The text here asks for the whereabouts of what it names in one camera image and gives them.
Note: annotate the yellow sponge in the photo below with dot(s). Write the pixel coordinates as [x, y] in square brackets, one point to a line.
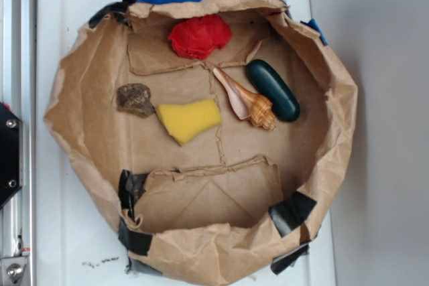
[183, 122]

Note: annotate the dark green oval sponge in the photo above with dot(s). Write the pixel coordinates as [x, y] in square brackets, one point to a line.
[270, 84]

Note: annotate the brown paper bag bin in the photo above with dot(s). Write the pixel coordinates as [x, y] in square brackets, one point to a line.
[206, 203]

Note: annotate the tan spiral conch shell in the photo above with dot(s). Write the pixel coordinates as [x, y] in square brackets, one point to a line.
[247, 106]

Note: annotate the brown rock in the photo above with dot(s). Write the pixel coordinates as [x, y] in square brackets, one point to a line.
[135, 99]

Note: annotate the red crumpled paper ball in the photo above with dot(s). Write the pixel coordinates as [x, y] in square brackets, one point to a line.
[197, 37]

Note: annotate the black tape bottom left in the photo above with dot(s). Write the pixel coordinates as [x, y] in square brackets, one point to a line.
[130, 190]

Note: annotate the black tape bottom right inner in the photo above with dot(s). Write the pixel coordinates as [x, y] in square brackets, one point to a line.
[291, 213]

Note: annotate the blue tape strip right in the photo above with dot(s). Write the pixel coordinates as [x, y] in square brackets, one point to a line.
[313, 25]

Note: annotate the black tape top left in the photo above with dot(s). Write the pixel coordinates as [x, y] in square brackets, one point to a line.
[116, 9]

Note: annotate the black tape lower right edge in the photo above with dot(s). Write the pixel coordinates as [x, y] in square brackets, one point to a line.
[281, 263]

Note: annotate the black mounting plate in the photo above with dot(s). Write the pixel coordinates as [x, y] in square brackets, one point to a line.
[11, 156]

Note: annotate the aluminium frame rail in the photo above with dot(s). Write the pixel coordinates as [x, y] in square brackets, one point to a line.
[18, 66]

